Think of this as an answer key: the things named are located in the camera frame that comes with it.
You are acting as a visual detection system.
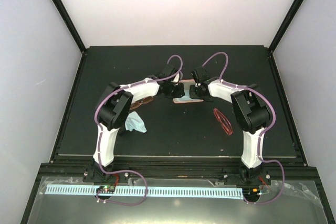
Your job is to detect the left circuit board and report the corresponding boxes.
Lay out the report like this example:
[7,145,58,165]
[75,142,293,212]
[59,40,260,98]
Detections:
[96,186,115,194]

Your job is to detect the black frame post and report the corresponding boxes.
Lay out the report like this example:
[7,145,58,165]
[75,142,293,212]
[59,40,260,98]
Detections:
[52,0,87,54]
[268,0,304,54]

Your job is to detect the circuit board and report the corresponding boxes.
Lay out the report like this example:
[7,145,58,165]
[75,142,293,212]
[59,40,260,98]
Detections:
[243,187,271,196]
[96,186,115,194]

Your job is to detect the right circuit board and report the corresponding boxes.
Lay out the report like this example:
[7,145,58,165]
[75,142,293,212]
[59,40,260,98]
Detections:
[243,187,271,196]

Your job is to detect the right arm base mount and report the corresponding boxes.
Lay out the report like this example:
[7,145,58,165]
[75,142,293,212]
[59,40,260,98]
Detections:
[217,166,271,186]

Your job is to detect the left black frame post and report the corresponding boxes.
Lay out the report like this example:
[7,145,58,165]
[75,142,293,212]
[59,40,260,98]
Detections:
[52,0,87,54]

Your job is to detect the pink glasses case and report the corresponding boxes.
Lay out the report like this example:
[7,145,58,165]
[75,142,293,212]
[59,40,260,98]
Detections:
[173,79,203,104]

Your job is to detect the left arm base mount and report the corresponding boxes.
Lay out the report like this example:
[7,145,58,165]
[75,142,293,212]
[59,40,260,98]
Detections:
[83,163,130,184]

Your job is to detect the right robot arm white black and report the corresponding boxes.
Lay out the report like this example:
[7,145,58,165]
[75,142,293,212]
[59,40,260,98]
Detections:
[190,67,275,184]

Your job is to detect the light blue cleaning cloth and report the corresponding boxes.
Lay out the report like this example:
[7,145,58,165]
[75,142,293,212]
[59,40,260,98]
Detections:
[125,111,147,133]

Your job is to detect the white slotted cable duct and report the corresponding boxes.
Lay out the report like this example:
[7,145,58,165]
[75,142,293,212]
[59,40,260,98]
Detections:
[45,185,244,200]

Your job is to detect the right black frame post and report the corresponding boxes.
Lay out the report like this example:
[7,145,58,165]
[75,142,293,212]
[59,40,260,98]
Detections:
[268,0,304,54]

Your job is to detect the brown sunglasses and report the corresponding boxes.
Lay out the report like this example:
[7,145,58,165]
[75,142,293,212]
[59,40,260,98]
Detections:
[130,96,154,110]

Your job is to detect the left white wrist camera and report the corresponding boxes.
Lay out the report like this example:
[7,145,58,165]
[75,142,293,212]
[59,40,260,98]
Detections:
[171,72,183,83]

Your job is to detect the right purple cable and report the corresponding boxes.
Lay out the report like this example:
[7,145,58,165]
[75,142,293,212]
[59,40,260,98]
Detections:
[202,51,286,206]

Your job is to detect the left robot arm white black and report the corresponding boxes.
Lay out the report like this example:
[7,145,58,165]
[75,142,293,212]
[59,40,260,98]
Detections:
[93,65,182,182]

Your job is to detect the red sunglasses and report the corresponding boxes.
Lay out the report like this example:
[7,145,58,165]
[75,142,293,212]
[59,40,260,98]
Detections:
[213,108,234,135]

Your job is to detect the clear plastic sheet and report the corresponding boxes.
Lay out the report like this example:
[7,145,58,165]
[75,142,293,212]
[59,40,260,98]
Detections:
[28,178,327,223]

